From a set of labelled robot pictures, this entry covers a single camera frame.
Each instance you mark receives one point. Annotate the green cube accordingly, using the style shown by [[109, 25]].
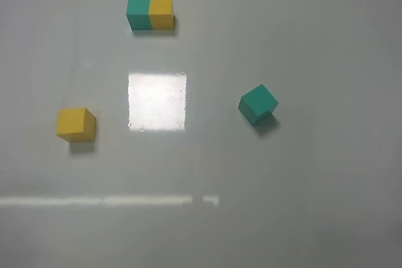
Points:
[[257, 104]]

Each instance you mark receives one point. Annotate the yellow cube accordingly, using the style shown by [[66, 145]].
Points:
[[76, 125]]

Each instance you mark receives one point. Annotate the yellow template block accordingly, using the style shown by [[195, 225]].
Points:
[[161, 15]]

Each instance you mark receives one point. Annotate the green template block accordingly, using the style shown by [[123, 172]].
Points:
[[137, 13]]

